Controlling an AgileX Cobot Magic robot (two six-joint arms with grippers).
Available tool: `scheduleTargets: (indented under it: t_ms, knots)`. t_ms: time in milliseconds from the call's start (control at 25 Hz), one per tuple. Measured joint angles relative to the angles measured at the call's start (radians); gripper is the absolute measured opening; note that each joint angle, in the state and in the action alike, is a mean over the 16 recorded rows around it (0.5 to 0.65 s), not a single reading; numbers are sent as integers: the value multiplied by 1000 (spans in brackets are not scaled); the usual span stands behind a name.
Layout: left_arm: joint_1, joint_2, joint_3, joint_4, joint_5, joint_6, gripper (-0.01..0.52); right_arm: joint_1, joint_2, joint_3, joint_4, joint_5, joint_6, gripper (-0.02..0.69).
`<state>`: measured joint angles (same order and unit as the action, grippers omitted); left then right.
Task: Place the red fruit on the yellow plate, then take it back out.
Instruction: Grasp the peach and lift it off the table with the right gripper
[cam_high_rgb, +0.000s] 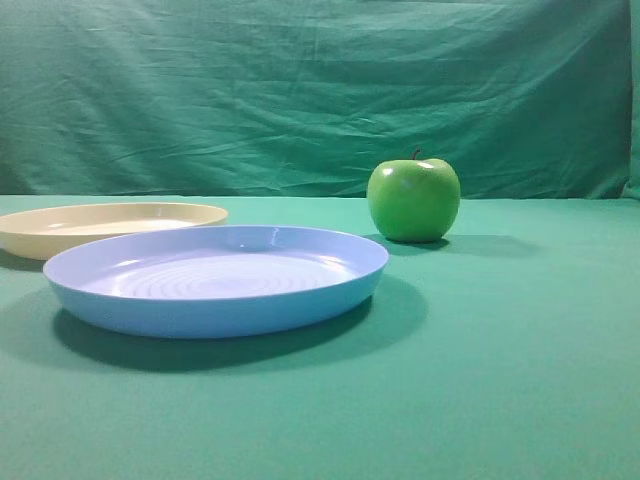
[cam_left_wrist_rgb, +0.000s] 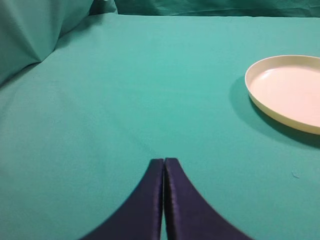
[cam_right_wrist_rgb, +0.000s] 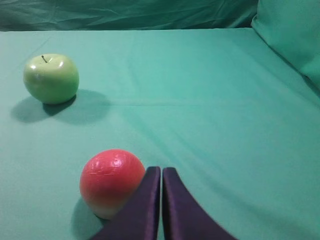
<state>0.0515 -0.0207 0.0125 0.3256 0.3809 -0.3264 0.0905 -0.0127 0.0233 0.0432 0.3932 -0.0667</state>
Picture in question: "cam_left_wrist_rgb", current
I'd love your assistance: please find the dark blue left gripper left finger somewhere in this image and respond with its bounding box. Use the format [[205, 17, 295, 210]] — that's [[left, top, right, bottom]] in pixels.
[[82, 158, 164, 240]]

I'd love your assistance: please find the green table cloth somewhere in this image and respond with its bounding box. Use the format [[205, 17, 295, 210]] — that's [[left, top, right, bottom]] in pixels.
[[0, 13, 320, 240]]

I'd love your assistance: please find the pale yellow plastic plate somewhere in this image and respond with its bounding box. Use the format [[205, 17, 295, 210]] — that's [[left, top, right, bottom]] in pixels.
[[244, 55, 320, 135]]

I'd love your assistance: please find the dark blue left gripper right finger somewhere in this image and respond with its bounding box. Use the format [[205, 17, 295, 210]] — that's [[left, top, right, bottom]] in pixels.
[[163, 158, 251, 240]]

